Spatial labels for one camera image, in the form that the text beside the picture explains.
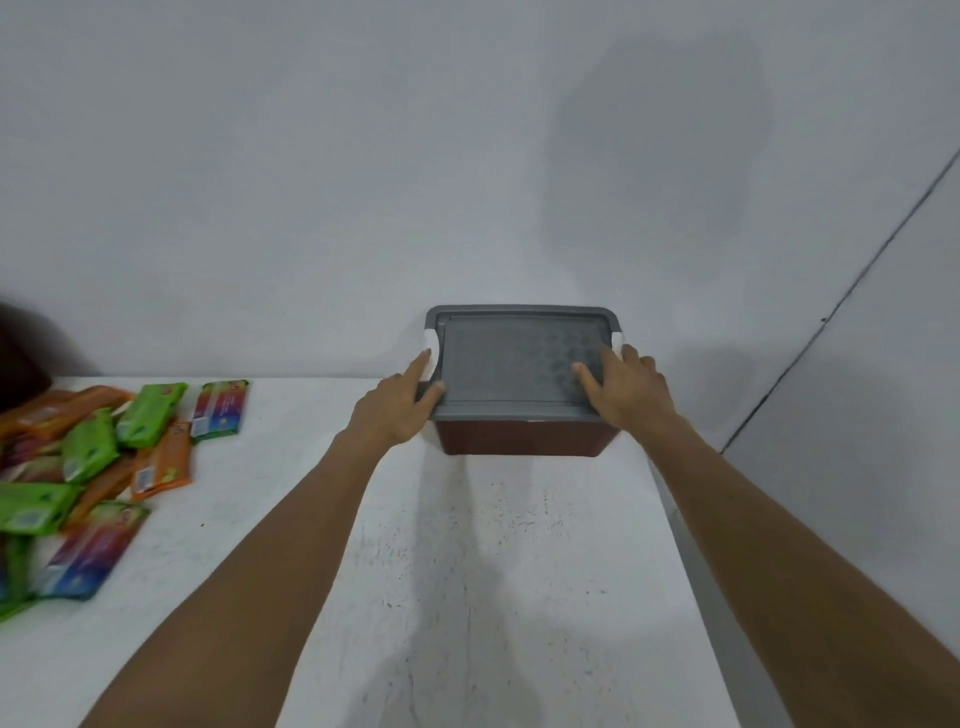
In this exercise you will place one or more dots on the dark brown object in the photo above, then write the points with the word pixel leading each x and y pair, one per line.
pixel 19 360

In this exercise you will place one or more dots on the grey storage box lid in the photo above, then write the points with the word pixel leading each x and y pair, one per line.
pixel 517 360

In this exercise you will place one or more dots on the brown plastic storage box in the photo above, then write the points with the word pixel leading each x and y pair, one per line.
pixel 525 439

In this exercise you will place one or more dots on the person's left hand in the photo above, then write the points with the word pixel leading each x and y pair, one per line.
pixel 386 412

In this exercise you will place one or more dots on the person's right forearm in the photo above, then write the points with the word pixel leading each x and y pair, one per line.
pixel 780 585

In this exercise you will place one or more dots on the person's left thumb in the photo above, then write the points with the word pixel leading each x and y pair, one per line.
pixel 431 396

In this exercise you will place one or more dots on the person's left forearm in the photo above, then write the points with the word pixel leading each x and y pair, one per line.
pixel 262 577

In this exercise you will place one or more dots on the pile of colourful snack packets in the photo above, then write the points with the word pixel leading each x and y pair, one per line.
pixel 82 465

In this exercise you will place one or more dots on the person's right hand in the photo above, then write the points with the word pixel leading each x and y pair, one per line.
pixel 634 397

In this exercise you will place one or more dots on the person's right thumb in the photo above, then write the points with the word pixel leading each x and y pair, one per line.
pixel 587 382

